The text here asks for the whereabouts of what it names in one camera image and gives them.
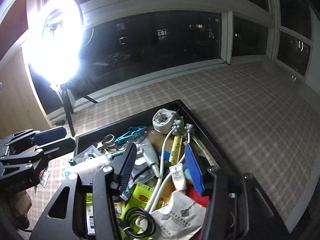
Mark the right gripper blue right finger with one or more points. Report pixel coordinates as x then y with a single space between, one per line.
198 168

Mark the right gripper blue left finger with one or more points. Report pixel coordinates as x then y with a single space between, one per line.
122 169

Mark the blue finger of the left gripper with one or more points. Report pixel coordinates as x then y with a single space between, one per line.
51 134
58 148

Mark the grey small cream tube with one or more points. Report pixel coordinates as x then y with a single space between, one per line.
150 156

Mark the green lotion tube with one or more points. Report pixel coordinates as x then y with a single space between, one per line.
139 198

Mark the white blue-cap bottle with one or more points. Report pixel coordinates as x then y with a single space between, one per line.
92 165

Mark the person left hand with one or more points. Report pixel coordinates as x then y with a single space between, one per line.
18 206

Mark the small cream lotion bottle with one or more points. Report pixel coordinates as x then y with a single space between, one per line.
178 177

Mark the black power strip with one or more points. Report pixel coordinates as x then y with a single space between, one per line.
60 123

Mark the large brown cardboard panel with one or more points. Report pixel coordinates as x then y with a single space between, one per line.
20 106

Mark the black tripod stand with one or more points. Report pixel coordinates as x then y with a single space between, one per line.
67 106

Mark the white tape roll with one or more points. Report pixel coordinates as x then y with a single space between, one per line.
163 120

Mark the white paper bag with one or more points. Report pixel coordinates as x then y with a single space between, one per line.
180 219

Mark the black storage tray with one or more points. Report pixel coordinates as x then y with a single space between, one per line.
99 211

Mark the white ring light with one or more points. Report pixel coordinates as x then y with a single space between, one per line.
53 45

